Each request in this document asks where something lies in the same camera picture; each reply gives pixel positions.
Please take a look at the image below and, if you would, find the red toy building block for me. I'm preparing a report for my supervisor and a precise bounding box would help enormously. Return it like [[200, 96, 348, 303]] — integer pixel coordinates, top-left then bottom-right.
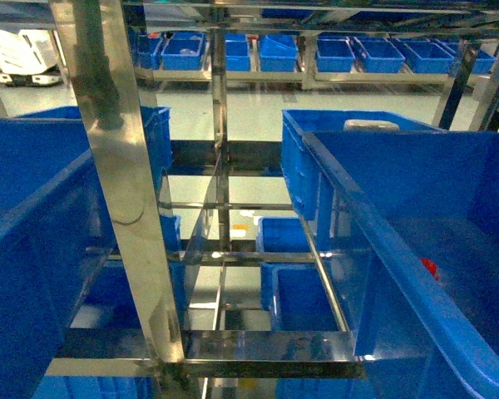
[[420, 258, 439, 280]]

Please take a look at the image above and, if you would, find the blue bin rear right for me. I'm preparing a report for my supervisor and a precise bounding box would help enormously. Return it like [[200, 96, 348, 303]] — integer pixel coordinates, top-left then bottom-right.
[[281, 109, 446, 221]]

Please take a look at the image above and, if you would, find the blue bin lower centre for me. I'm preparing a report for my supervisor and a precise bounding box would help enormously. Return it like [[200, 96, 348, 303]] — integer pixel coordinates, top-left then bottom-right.
[[260, 263, 338, 331]]

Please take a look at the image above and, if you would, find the blue bin rear left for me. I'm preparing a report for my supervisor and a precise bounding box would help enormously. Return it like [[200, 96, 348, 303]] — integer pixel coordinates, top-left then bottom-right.
[[17, 106, 173, 191]]

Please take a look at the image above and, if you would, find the large blue bin upper right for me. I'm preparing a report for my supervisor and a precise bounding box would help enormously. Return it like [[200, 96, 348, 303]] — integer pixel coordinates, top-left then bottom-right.
[[304, 131, 499, 398]]

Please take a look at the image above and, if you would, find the large blue bin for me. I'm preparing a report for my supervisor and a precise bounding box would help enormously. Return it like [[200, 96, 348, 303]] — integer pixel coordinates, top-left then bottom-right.
[[304, 131, 499, 398], [0, 119, 116, 398]]

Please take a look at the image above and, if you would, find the large blue bin upper left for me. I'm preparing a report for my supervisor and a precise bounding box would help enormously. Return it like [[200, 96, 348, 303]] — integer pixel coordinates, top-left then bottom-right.
[[0, 119, 116, 398]]

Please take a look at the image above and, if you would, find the stainless steel rack frame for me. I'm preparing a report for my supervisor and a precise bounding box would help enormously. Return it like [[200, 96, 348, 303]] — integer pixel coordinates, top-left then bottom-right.
[[0, 0, 499, 399]]

